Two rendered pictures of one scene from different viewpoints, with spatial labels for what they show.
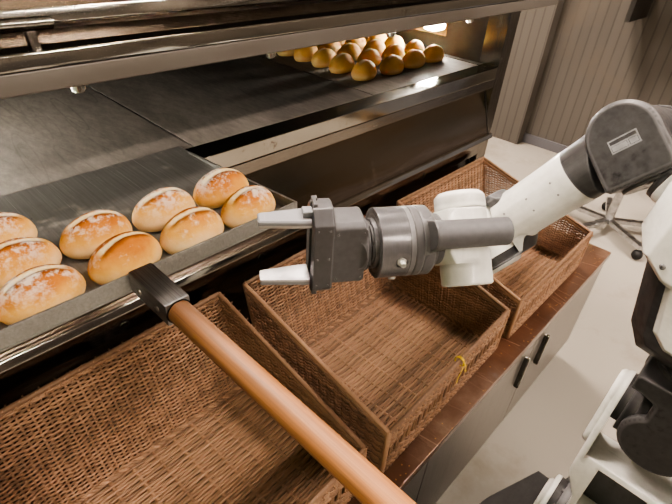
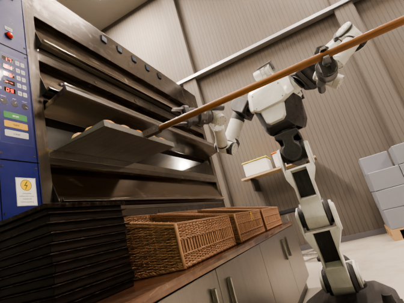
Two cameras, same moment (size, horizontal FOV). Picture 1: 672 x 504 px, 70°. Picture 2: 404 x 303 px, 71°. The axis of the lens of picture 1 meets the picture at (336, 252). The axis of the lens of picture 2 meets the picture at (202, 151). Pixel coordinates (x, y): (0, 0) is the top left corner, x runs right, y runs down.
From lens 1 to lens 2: 1.32 m
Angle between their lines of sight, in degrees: 54
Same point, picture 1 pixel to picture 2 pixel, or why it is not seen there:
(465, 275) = (219, 115)
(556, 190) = (233, 122)
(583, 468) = (287, 174)
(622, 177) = (241, 108)
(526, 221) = (232, 133)
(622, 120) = (235, 101)
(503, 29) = (210, 164)
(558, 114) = not seen: hidden behind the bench
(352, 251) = not seen: hidden behind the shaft
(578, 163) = (234, 115)
